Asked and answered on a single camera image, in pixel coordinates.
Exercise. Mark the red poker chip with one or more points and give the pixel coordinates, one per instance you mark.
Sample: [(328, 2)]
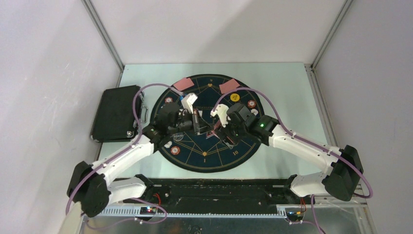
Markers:
[(175, 150), (252, 104), (168, 100)]

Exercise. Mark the clear round button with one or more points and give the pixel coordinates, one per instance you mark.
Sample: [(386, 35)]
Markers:
[(178, 137)]

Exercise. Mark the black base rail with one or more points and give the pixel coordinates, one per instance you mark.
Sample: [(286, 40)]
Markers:
[(219, 196)]

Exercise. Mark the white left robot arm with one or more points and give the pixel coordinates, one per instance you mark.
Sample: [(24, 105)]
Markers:
[(95, 186)]

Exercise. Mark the yellow big blind button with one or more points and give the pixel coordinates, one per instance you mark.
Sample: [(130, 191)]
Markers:
[(234, 97)]

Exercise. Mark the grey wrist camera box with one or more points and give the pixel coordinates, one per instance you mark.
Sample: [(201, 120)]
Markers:
[(187, 102)]

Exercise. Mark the white poker chip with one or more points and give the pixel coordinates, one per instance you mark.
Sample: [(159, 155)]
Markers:
[(168, 145)]

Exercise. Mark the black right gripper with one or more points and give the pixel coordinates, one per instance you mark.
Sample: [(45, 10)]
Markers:
[(225, 131)]

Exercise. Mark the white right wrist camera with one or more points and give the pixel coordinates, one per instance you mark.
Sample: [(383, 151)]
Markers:
[(220, 111)]

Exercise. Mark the single red playing card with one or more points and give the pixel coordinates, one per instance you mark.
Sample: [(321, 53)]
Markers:
[(183, 84)]

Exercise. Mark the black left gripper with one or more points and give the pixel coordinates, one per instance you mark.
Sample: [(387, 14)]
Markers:
[(195, 119)]

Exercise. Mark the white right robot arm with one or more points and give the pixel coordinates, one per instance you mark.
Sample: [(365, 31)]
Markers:
[(340, 168)]

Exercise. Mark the round dark poker mat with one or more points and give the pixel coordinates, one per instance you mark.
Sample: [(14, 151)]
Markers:
[(205, 153)]

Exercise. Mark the black carrying case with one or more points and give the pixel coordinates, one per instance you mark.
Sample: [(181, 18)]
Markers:
[(114, 120)]

